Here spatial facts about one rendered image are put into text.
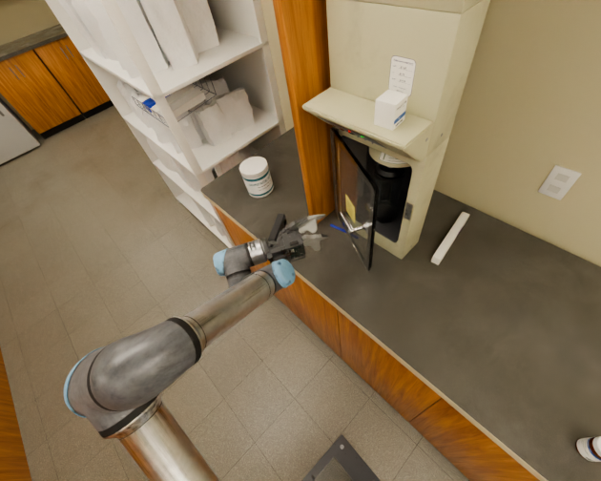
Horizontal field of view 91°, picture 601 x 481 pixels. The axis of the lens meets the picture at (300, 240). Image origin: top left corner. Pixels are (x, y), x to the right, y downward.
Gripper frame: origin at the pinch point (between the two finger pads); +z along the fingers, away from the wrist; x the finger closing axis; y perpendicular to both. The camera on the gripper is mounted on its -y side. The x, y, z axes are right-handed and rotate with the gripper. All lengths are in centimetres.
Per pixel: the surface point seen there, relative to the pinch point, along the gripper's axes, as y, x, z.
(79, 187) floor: -259, -121, -210
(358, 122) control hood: -1.3, 31.2, 11.5
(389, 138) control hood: 7.8, 31.3, 15.0
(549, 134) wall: 2, 11, 72
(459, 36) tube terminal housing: 6, 47, 28
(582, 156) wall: 11, 7, 77
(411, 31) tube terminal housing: -1, 48, 22
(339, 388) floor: 24, -120, -8
